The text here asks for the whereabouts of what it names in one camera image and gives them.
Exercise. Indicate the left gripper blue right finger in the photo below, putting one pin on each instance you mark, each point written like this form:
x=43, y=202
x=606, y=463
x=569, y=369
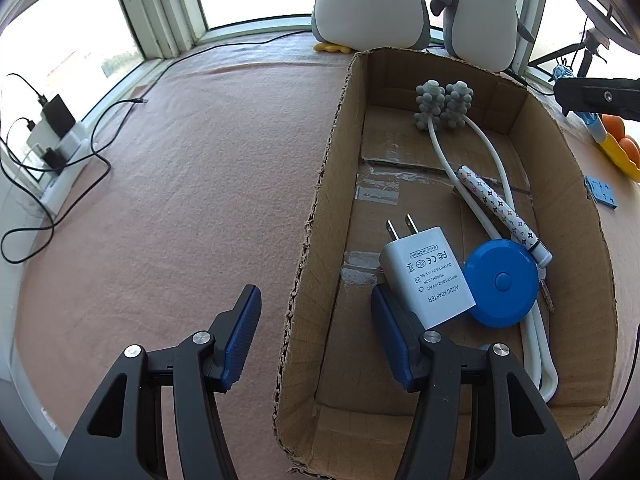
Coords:
x=394, y=329

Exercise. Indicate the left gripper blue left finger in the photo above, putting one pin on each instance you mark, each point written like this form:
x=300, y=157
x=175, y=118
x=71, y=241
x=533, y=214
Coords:
x=238, y=330

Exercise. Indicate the white usb power adapter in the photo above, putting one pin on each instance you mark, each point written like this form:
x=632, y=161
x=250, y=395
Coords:
x=424, y=274

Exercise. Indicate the blue plastic phone stand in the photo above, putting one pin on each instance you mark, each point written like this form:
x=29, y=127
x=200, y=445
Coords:
x=600, y=192

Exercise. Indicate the blue round tape measure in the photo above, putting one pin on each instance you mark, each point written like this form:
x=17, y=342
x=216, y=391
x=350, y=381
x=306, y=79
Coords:
x=503, y=279

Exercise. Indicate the patterned white lighter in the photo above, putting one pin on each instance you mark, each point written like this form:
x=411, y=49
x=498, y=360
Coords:
x=502, y=207

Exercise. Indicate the white neck massager roller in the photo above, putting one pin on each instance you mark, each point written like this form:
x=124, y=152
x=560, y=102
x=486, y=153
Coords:
x=443, y=114

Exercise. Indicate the silver key with ring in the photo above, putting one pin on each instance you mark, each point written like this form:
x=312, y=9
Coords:
x=545, y=292

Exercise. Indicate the orange fruit rear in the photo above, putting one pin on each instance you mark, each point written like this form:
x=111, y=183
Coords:
x=614, y=125

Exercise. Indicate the orange fruit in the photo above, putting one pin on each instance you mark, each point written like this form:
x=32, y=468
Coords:
x=614, y=125
x=631, y=149

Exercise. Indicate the yellow leaf-shaped fruit bowl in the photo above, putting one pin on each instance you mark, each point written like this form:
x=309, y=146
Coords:
x=619, y=158

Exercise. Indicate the orange fruit front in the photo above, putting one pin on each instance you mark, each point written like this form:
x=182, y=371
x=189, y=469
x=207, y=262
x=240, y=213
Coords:
x=631, y=149

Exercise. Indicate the black tripod stand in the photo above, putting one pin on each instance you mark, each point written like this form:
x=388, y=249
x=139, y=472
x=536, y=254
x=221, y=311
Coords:
x=588, y=46

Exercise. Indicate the small plush penguin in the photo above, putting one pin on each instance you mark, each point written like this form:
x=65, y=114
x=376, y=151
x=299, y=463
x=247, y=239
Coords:
x=484, y=33

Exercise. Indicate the open cardboard box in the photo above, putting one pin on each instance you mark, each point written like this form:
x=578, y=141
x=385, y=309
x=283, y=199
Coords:
x=403, y=115

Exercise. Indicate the white power strip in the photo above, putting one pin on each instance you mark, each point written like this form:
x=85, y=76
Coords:
x=58, y=161

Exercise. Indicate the black charger adapter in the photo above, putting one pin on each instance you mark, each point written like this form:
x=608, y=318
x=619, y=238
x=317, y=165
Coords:
x=58, y=116

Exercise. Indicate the large plush penguin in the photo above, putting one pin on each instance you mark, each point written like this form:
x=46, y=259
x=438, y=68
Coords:
x=343, y=26

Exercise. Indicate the white ring light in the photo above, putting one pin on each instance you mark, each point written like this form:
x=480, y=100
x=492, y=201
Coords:
x=609, y=18

